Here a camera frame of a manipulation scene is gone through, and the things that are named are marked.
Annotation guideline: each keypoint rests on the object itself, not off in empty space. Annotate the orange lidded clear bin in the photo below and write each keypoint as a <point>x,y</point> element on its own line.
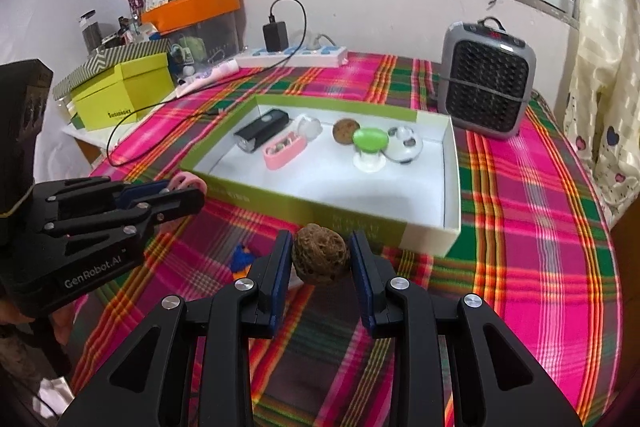
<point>190,4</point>

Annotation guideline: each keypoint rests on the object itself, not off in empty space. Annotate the grey panda mushroom toy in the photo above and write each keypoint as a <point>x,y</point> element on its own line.
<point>405,144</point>

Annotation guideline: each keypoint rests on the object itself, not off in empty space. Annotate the small brown walnut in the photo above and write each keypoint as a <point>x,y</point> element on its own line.
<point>346,130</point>

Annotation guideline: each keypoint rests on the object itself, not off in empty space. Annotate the white power strip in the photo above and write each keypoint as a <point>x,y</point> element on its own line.
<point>300,56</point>

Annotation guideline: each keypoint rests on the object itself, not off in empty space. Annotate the black flashlight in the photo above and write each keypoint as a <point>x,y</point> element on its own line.
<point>262,132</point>

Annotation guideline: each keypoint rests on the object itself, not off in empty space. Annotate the white suction knob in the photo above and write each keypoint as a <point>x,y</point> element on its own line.
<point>307,127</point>

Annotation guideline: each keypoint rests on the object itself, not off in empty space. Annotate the small green container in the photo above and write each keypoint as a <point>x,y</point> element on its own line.
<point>190,49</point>

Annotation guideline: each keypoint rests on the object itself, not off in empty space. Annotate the green white cardboard box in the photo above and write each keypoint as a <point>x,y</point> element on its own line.
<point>350,227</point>

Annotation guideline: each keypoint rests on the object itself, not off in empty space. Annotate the blue orange knitted toy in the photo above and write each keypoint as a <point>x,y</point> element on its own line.
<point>242,257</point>

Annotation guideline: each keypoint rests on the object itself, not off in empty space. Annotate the large wrinkled walnut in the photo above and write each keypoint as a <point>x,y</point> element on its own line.
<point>320,257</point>

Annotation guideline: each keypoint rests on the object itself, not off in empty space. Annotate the green mushroom toy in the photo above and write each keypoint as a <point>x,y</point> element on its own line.
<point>370,147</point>

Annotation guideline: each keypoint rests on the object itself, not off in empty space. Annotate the pink case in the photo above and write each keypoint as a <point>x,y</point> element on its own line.
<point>285,152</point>

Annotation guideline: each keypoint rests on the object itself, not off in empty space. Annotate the lime green box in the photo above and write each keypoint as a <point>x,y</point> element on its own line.
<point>125,92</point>

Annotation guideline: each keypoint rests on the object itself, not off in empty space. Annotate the grey zigzag patterned box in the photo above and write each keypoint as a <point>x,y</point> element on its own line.
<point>100,62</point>

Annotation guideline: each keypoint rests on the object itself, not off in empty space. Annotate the black charger adapter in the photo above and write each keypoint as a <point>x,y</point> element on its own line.
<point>275,37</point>

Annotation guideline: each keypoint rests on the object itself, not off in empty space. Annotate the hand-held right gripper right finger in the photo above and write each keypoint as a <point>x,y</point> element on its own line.
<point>362,282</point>

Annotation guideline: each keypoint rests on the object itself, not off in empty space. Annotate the pink clip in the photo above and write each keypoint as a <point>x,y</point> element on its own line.
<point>185,181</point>

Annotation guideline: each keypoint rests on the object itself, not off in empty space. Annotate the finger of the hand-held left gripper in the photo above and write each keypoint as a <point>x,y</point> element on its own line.
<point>145,192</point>
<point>175,204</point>

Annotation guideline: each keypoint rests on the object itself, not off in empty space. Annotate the person's left hand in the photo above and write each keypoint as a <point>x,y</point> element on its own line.
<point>65,324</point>

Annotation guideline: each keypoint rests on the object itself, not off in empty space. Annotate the cream heart print curtain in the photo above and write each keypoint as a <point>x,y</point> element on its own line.
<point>600,107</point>

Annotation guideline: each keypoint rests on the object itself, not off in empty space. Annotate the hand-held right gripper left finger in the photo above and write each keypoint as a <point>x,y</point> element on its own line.
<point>280,277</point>

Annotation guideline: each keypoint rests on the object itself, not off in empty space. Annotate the plaid tablecloth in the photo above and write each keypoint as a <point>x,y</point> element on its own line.
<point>525,232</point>

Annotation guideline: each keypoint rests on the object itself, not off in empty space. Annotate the white plastic bag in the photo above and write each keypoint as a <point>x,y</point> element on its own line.
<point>52,397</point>

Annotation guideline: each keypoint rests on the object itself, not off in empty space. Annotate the dark glass jar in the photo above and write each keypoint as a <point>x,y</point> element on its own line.
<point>89,34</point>

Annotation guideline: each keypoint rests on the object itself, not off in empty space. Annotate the pink white tube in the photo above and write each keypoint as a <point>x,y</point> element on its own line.
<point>210,74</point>

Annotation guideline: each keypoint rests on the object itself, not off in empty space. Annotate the grey space heater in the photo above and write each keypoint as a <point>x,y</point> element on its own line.
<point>485,87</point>

